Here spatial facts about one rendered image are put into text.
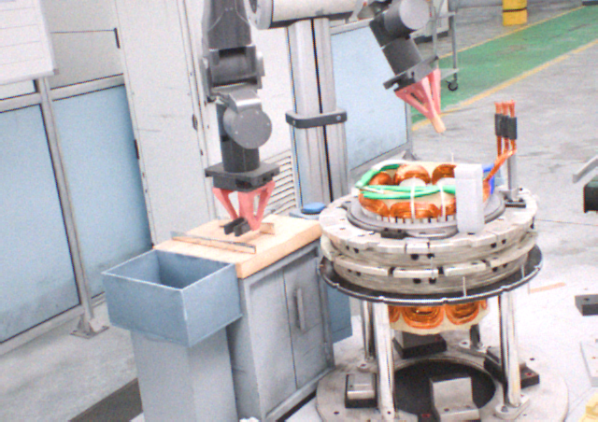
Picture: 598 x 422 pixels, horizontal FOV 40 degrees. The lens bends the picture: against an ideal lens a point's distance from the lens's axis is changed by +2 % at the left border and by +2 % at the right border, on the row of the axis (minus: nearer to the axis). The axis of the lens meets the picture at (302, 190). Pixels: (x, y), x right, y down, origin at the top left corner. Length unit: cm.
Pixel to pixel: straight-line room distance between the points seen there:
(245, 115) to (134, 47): 247
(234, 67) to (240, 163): 14
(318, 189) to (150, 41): 194
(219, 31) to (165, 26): 226
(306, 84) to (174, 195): 204
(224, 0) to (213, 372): 53
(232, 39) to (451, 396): 59
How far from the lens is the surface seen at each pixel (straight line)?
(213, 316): 115
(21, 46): 338
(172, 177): 355
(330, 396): 132
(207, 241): 124
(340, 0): 157
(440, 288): 111
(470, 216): 110
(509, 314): 120
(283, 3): 154
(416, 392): 136
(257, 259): 118
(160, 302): 114
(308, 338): 133
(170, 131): 349
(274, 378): 128
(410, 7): 139
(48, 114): 346
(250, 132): 109
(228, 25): 112
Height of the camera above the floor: 147
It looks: 16 degrees down
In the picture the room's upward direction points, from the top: 6 degrees counter-clockwise
